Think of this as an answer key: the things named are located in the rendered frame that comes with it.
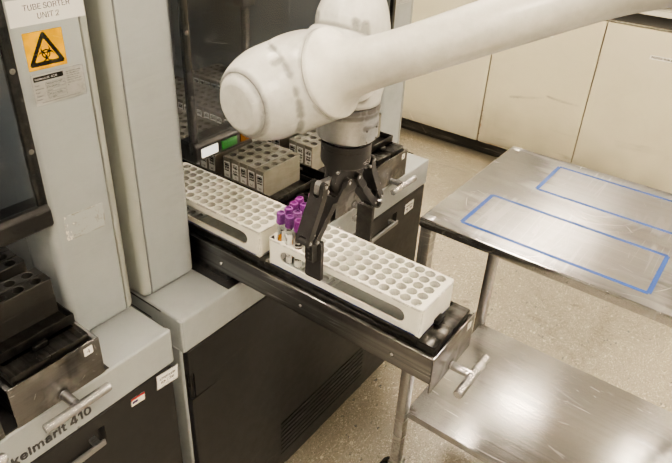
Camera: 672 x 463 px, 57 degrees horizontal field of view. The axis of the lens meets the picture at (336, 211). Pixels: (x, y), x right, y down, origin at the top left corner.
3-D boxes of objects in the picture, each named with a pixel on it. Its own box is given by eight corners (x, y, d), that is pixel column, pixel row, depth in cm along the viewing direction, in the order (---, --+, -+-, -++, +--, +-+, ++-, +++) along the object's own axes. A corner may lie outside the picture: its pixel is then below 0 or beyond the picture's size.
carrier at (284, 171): (293, 176, 131) (293, 150, 127) (300, 179, 129) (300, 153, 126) (255, 196, 122) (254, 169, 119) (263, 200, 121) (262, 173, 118)
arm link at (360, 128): (393, 99, 88) (389, 138, 91) (342, 84, 92) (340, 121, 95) (356, 117, 81) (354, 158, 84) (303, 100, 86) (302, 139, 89)
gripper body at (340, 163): (350, 153, 85) (347, 211, 90) (384, 135, 91) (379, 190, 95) (308, 138, 89) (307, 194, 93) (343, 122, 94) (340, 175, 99)
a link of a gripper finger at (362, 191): (335, 172, 94) (339, 164, 94) (359, 201, 104) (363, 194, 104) (355, 180, 92) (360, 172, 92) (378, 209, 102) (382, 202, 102)
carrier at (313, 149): (336, 153, 141) (337, 129, 138) (343, 156, 140) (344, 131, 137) (303, 170, 133) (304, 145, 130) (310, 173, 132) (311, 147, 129)
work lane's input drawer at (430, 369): (133, 233, 125) (127, 194, 120) (185, 207, 134) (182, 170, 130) (454, 411, 88) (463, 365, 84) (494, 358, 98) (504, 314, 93)
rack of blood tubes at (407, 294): (267, 267, 105) (267, 237, 102) (304, 243, 112) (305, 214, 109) (418, 345, 90) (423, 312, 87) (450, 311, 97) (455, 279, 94)
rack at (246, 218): (148, 206, 121) (144, 178, 118) (187, 188, 128) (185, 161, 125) (260, 263, 106) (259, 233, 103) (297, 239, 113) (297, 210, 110)
